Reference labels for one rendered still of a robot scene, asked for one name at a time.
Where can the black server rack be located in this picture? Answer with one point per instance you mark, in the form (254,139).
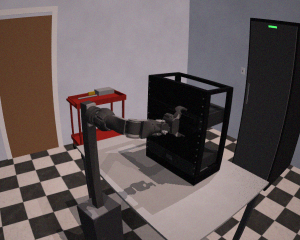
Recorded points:
(186,156)

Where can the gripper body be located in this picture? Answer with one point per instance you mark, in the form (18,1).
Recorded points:
(172,122)

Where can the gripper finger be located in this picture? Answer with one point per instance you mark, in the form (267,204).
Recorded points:
(178,113)
(178,135)

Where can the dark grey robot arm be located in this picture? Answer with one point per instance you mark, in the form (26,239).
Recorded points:
(105,120)

